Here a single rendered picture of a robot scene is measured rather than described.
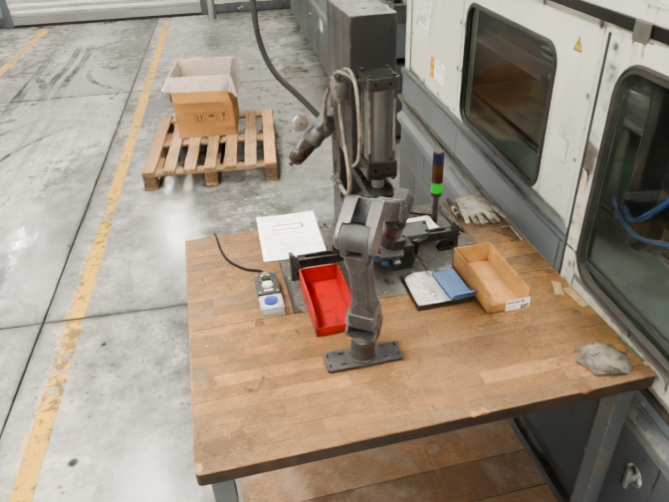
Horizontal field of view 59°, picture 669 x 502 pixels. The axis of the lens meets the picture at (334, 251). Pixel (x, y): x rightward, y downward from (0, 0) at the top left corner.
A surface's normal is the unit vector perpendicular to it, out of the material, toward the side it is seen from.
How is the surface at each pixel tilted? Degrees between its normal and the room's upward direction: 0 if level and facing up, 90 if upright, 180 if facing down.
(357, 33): 90
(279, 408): 0
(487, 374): 0
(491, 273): 0
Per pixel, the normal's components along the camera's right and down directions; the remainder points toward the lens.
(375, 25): 0.23, 0.52
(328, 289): -0.04, -0.84
